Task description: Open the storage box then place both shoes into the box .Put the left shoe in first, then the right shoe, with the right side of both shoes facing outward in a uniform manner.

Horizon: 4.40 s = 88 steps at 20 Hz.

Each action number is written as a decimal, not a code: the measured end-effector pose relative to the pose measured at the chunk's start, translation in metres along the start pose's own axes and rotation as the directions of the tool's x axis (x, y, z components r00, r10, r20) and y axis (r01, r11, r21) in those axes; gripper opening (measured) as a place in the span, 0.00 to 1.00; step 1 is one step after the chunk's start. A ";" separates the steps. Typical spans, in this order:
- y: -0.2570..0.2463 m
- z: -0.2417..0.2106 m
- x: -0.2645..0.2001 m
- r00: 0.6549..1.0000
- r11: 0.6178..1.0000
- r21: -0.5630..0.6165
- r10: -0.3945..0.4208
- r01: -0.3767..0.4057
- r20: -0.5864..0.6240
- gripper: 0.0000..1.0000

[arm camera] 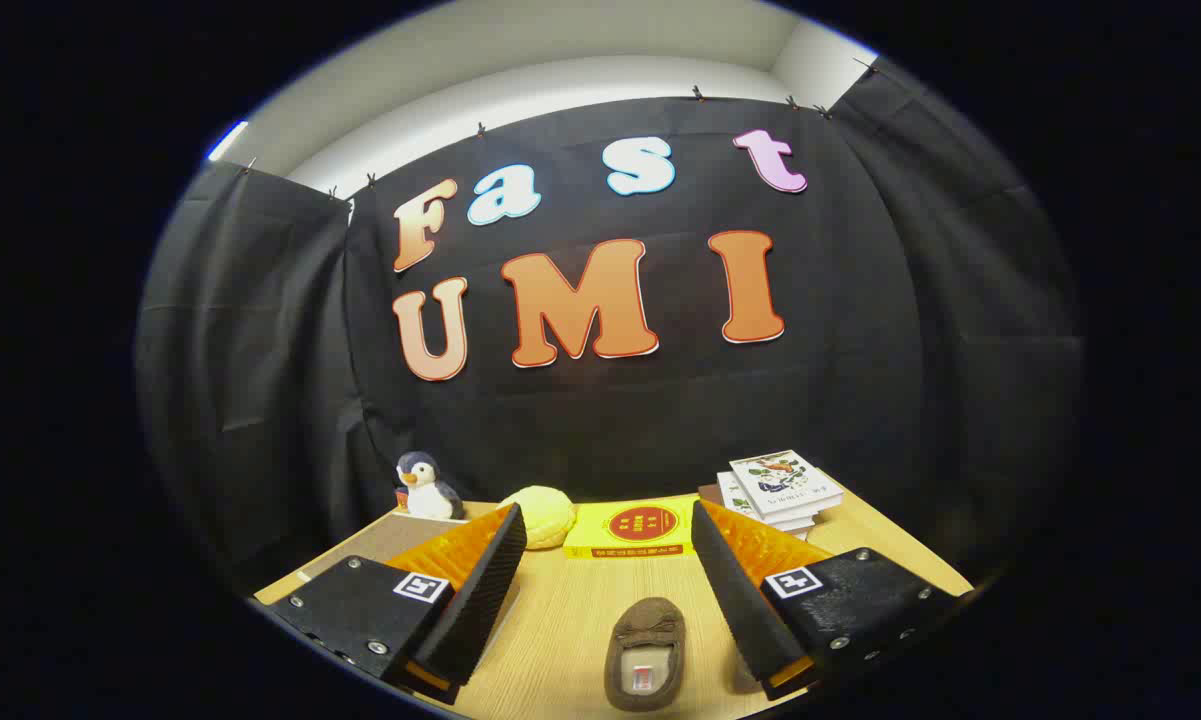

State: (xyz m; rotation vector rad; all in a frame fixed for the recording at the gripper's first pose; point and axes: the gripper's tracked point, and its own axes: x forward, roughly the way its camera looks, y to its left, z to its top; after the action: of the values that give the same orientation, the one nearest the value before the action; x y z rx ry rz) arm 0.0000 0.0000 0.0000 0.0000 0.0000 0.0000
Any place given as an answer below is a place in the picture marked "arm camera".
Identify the brown fuzzy shoe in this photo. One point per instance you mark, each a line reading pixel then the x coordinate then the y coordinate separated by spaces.
pixel 645 630

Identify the white illustrated cover book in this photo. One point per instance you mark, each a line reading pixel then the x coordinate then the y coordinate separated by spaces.
pixel 780 480

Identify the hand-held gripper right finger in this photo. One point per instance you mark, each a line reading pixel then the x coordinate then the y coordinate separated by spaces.
pixel 745 600

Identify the yellow bun-shaped plush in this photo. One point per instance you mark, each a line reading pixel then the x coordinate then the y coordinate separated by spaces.
pixel 545 515

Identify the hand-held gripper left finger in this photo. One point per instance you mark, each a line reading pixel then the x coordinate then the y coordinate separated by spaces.
pixel 480 600

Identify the yellow book with red circle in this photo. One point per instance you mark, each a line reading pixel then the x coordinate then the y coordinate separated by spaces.
pixel 630 528

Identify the penguin plush toy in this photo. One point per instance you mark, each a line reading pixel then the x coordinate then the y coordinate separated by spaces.
pixel 430 495

